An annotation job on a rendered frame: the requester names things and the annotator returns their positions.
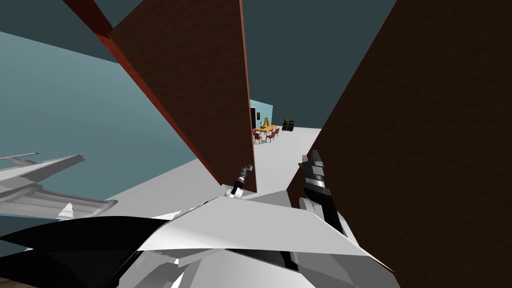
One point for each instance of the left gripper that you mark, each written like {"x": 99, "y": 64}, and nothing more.
{"x": 246, "y": 171}

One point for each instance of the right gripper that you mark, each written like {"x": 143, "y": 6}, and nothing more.
{"x": 314, "y": 174}

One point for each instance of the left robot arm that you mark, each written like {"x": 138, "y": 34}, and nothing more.
{"x": 237, "y": 185}

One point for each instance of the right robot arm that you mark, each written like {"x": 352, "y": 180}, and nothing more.
{"x": 323, "y": 204}

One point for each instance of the red chair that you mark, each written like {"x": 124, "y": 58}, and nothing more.
{"x": 270, "y": 136}
{"x": 257, "y": 137}

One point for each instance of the black cabinet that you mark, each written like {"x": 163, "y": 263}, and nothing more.
{"x": 288, "y": 124}

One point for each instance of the yellow dining table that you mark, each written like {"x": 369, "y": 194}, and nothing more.
{"x": 264, "y": 128}

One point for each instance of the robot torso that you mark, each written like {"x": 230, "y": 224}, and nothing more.
{"x": 248, "y": 228}

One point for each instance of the dark brown door leaf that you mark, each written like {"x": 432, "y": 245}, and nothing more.
{"x": 200, "y": 88}

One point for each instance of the pale grey slatted shape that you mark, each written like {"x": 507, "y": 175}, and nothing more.
{"x": 44, "y": 196}

